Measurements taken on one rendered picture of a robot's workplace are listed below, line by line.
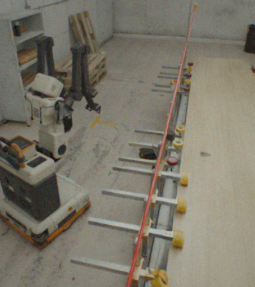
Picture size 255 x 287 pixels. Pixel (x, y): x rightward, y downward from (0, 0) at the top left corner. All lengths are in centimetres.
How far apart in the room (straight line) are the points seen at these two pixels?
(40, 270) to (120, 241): 72
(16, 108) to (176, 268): 362
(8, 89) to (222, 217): 354
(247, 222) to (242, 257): 26
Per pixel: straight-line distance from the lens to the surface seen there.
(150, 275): 141
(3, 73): 445
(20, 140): 251
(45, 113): 235
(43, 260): 272
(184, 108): 364
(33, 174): 228
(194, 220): 175
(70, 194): 281
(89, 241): 278
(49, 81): 236
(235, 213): 187
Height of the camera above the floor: 216
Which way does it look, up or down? 32 degrees down
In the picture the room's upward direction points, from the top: straight up
